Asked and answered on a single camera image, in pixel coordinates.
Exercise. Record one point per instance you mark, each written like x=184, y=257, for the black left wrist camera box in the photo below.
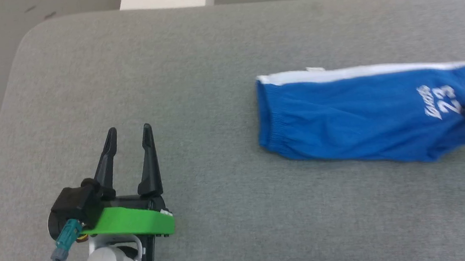
x=77, y=203

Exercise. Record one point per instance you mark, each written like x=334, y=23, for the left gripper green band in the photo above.
x=138, y=220

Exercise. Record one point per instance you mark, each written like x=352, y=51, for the blue Lakers 23 shorts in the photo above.
x=351, y=113

